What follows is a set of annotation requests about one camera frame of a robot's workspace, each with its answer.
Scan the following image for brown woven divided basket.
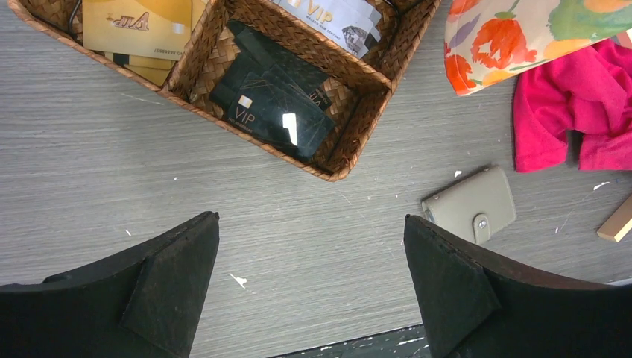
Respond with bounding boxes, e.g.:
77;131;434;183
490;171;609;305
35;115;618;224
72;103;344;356
8;1;440;182

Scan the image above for black VIP cards in basket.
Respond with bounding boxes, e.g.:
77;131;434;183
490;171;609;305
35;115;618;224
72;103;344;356
209;20;335;162

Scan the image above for gold VIP cards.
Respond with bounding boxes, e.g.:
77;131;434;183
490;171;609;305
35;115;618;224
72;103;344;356
82;0;208;86

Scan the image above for pink cloth garment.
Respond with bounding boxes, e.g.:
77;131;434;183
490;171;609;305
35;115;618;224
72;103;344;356
513;40;631;173

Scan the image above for wooden clothes rack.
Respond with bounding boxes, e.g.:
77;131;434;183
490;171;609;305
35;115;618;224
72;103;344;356
597;196;632;242

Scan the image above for floral orange paper bag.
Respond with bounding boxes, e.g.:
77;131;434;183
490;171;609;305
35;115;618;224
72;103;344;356
444;0;631;96

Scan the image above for white VIP cards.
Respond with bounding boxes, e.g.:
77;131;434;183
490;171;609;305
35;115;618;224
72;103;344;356
273;0;382;58

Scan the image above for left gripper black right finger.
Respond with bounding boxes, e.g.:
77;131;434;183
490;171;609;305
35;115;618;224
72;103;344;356
403;215;631;357

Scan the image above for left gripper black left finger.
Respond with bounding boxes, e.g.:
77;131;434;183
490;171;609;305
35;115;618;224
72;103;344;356
1;211;220;357

